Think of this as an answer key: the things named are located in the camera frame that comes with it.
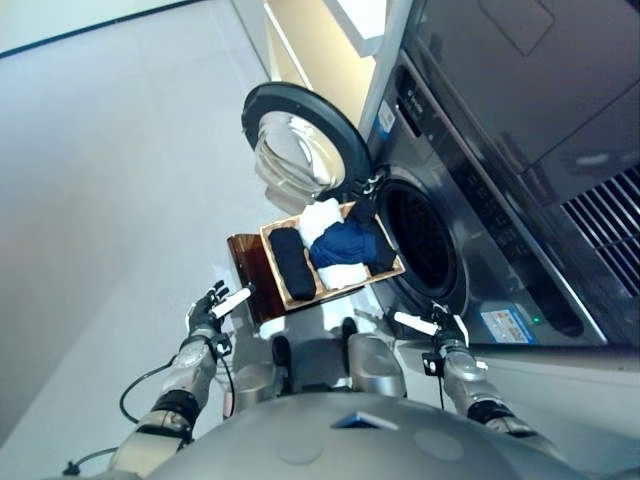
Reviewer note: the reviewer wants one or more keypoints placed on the robot right leg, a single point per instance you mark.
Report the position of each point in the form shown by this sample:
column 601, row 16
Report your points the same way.
column 375, row 370

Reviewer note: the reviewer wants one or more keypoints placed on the white garment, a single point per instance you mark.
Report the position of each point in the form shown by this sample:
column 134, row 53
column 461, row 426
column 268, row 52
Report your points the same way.
column 320, row 215

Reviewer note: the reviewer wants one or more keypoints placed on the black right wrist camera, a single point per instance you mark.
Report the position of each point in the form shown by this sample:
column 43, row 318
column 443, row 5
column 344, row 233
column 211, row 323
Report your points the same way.
column 431, row 363

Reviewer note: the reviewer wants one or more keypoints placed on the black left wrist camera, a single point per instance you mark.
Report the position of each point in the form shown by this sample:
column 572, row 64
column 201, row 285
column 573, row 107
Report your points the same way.
column 221, row 346

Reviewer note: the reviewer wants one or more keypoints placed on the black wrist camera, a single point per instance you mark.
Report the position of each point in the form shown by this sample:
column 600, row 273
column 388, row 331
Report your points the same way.
column 221, row 346
column 431, row 363

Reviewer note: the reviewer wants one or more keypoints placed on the round glass washer door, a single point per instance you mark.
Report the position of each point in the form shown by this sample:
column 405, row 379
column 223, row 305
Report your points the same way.
column 295, row 145

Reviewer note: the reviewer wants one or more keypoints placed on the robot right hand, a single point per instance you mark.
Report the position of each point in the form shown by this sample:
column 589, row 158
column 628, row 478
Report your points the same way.
column 450, row 330

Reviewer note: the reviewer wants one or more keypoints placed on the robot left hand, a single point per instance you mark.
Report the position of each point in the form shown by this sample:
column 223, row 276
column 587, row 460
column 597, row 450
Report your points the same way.
column 205, row 315

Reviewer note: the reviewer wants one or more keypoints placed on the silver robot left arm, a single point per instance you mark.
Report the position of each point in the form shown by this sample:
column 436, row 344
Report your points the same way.
column 192, row 360

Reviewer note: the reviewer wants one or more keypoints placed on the blue energy label sticker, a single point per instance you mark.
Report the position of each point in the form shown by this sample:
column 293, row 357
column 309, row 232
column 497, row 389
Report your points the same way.
column 386, row 122

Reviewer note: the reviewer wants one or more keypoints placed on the blue white info sticker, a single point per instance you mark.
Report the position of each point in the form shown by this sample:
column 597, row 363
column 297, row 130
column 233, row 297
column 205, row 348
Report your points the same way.
column 504, row 326

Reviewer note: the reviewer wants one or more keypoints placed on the wicker laundry basket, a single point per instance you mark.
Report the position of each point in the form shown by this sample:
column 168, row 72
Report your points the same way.
column 350, row 286

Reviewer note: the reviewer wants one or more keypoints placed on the navy blue garment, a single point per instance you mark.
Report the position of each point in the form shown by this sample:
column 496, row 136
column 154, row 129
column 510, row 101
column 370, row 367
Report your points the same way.
column 345, row 245

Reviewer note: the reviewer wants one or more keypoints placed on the grey robot torso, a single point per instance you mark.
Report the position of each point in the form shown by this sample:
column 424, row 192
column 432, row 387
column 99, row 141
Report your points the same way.
column 350, row 450

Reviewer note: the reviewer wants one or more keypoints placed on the rolled black garment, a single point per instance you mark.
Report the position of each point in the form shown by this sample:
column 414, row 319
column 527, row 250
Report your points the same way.
column 292, row 265

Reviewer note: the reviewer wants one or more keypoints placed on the crumpled black garment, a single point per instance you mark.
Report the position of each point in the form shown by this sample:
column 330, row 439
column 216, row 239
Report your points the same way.
column 385, row 257

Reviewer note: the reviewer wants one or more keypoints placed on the beige and white cabinet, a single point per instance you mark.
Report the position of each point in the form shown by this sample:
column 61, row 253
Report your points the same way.
column 325, row 60

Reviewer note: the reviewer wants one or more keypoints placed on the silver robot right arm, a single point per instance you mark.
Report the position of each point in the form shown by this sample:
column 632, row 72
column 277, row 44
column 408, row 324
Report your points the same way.
column 465, row 372

